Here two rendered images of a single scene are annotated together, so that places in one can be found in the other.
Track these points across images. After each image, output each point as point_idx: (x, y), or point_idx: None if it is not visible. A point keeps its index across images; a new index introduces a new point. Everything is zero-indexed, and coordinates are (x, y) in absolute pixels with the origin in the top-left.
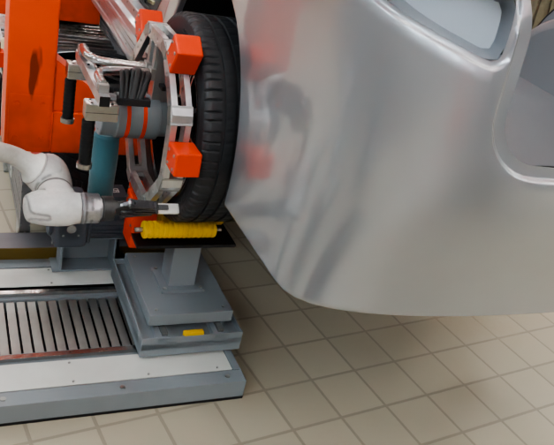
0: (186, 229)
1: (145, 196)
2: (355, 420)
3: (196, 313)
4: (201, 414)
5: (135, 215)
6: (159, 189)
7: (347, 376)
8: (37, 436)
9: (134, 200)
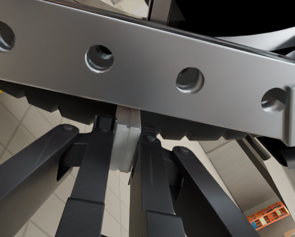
0: None
1: (3, 17)
2: (37, 215)
3: None
4: None
5: (20, 225)
6: None
7: (5, 160)
8: None
9: None
